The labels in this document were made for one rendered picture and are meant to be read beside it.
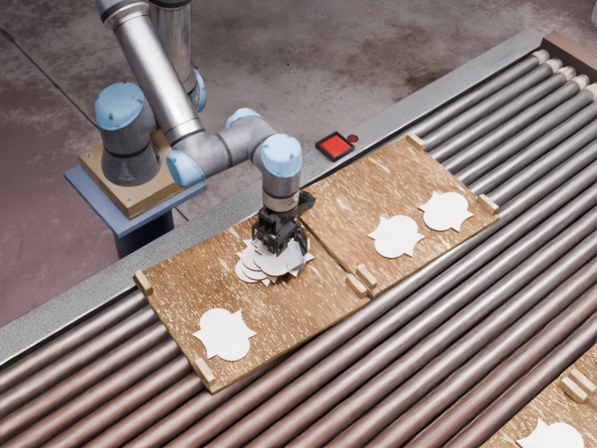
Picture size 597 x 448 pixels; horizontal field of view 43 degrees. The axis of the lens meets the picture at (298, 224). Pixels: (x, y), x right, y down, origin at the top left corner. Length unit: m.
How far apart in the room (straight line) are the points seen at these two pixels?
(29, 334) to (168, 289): 0.31
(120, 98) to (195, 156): 0.44
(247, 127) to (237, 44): 2.41
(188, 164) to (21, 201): 1.87
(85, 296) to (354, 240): 0.63
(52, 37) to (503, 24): 2.30
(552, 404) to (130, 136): 1.11
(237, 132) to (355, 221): 0.47
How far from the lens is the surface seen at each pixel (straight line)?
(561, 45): 2.50
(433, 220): 1.88
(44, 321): 1.76
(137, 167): 1.93
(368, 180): 1.95
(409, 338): 1.70
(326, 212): 1.86
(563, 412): 1.68
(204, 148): 1.48
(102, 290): 1.78
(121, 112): 1.83
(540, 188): 2.07
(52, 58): 3.94
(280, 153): 1.43
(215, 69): 3.75
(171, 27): 1.70
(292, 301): 1.70
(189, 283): 1.74
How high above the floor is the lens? 2.34
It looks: 50 degrees down
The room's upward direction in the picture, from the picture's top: 3 degrees clockwise
